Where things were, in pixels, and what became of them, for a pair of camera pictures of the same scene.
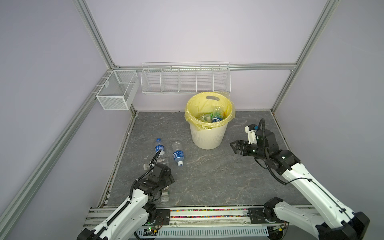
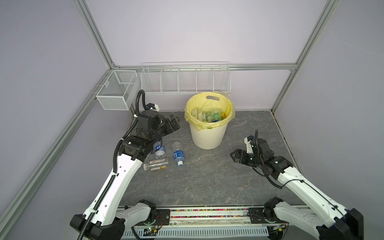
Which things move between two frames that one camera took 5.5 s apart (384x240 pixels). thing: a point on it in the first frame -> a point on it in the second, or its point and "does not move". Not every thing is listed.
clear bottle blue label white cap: [217, 115] does not move
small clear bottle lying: [146, 166] does not move
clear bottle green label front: [164, 195] -> [196, 114]
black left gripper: [168, 178] -> [176, 124]
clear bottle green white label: [206, 117] does not move
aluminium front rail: [101, 217] does not move
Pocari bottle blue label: [178, 154] does not move
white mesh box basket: [120, 91] does not move
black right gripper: [240, 143] -> [238, 151]
